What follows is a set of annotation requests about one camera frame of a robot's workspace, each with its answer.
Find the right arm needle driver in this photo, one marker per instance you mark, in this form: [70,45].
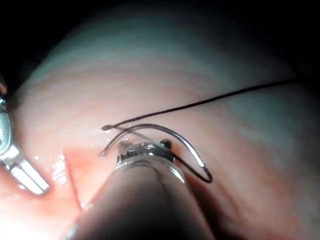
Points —
[145,151]

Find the left arm needle driver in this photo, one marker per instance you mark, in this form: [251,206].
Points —
[5,130]

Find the right arm needle driver jaw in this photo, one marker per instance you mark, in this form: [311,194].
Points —
[166,144]

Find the left arm needle driver jaw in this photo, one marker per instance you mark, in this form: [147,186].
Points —
[32,175]
[17,176]

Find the curved steel needle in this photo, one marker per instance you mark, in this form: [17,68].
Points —
[175,135]

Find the black thread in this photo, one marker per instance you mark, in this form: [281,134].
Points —
[225,96]

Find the dark right arm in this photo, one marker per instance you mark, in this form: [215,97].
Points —
[140,207]

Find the tissue pad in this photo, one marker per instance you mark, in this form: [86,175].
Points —
[175,75]

